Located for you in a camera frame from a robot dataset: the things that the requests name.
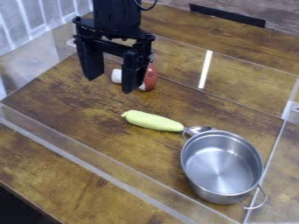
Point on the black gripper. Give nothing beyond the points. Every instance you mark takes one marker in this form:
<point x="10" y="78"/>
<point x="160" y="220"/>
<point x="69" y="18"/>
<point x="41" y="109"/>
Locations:
<point x="125" y="41"/>

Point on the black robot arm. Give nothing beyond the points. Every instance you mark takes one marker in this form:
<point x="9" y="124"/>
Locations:
<point x="116" y="13"/>

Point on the toy mushroom brown cap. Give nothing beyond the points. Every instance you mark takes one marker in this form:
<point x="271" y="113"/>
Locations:
<point x="149" y="77"/>

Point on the black bar on table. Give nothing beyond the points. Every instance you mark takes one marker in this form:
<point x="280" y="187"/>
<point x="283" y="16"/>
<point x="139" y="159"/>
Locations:
<point x="247" y="20"/>

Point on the stainless steel pot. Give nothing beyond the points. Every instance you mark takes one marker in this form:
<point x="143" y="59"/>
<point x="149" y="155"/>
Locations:
<point x="223" y="167"/>

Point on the clear acrylic enclosure panel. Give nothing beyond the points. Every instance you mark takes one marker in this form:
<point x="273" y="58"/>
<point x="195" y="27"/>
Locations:
<point x="89" y="169"/>

